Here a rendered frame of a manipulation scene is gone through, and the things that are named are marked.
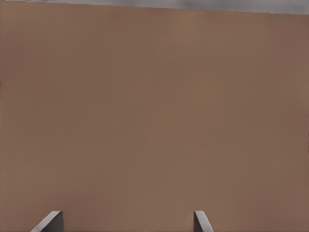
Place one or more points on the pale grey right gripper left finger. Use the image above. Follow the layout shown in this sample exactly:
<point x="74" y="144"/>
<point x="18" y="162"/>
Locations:
<point x="51" y="223"/>

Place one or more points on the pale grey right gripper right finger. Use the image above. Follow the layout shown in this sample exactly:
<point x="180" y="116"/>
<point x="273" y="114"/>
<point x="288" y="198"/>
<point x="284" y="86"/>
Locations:
<point x="201" y="223"/>

